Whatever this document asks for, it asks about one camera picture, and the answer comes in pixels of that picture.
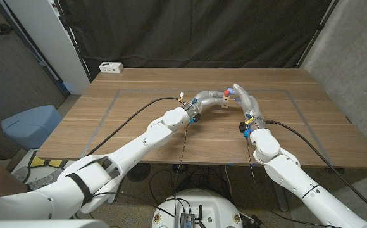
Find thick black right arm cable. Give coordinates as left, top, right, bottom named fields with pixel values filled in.
left=264, top=119, right=367, bottom=219

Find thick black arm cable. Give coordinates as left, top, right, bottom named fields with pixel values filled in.
left=264, top=119, right=367, bottom=219
left=85, top=96, right=184, bottom=158

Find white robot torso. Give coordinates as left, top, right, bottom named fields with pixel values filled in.
left=151, top=189, right=244, bottom=228

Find black backdrop curtain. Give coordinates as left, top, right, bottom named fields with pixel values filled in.
left=58, top=0, right=341, bottom=80

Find grey sneaker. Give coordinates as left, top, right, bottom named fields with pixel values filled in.
left=12, top=167, right=65, bottom=191

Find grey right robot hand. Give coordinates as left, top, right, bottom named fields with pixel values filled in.
left=229, top=83, right=266, bottom=132

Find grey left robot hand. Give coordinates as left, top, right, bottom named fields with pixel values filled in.
left=183, top=90, right=227, bottom=123

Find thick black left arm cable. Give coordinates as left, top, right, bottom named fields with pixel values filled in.
left=85, top=96, right=184, bottom=158

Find black backdrop stand pole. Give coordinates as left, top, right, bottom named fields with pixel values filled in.
left=296, top=0, right=342, bottom=69
left=53, top=0, right=93, bottom=83

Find thin black left arm wire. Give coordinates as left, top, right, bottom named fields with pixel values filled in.
left=91, top=122, right=192, bottom=219

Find white power strip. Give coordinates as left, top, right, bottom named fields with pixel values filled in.
left=98, top=61, right=125, bottom=74

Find thin black arm wire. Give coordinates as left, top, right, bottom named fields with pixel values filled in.
left=246, top=137, right=342, bottom=228
left=91, top=122, right=192, bottom=219

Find round black floor fan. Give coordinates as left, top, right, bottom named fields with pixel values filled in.
left=126, top=163, right=152, bottom=183

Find white cabinet panel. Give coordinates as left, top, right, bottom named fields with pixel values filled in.
left=4, top=0, right=91, bottom=95

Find grey electronics box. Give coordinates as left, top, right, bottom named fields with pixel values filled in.
left=179, top=212, right=197, bottom=228

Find blue-grey plastic bin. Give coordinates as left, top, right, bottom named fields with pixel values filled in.
left=1, top=104, right=63, bottom=151

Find thin black right arm wire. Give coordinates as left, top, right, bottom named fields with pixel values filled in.
left=246, top=137, right=342, bottom=228

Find black floor cable bundle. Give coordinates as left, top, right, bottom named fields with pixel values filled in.
left=148, top=163, right=235, bottom=206

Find grey table leg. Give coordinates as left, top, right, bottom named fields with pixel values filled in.
left=271, top=182, right=289, bottom=212

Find grey tape outline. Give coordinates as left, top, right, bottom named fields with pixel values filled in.
left=78, top=89, right=333, bottom=167

